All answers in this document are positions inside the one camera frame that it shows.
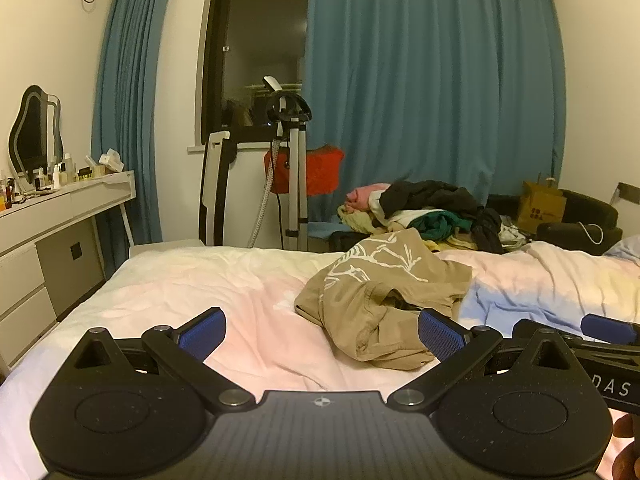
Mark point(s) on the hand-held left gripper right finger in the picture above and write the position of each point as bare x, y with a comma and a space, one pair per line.
442, 332

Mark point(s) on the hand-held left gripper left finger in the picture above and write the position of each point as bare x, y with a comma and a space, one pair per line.
202, 332

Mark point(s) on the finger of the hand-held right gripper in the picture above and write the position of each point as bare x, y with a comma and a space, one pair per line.
530, 327
610, 329

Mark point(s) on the tan printed t-shirt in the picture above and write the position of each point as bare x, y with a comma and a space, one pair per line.
350, 300

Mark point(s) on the pile of clothes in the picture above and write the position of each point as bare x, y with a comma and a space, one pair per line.
425, 200

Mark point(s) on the person's right hand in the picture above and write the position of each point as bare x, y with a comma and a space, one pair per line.
624, 432

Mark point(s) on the pastel bed blanket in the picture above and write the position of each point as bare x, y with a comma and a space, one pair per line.
200, 290

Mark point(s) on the light blue pillow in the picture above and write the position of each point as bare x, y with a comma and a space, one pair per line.
625, 249

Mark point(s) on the brown paper bag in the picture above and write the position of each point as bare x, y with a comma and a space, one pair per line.
540, 207

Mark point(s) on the black armchair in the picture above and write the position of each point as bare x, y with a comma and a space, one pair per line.
585, 207

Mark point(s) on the black dresser socket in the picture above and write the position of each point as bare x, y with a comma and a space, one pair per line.
76, 251

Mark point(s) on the blue cloth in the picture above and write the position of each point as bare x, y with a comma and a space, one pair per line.
320, 232

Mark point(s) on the white dresser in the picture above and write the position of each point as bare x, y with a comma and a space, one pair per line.
50, 240

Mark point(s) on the tissue box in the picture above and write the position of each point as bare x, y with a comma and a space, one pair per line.
111, 160

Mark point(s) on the garment steamer stand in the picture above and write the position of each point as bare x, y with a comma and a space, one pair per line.
298, 160

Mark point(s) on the red bag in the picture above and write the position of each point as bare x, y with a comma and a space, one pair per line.
322, 172

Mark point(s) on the group of cosmetic bottles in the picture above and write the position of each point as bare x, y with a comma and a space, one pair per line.
57, 172

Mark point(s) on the narrow blue curtain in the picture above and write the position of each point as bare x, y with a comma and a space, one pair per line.
130, 110

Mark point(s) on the orange box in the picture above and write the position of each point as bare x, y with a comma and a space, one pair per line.
4, 202

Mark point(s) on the wide blue curtain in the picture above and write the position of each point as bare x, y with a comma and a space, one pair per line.
425, 85

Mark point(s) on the wavy framed mirror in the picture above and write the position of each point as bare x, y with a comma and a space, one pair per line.
32, 135

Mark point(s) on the dark window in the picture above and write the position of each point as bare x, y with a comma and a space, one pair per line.
255, 25

